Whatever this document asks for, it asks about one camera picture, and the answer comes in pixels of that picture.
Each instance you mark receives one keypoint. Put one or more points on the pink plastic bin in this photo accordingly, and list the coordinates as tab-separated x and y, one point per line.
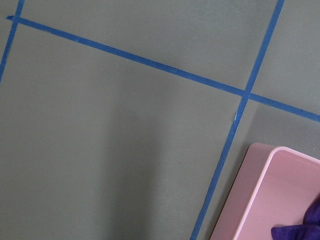
274	187

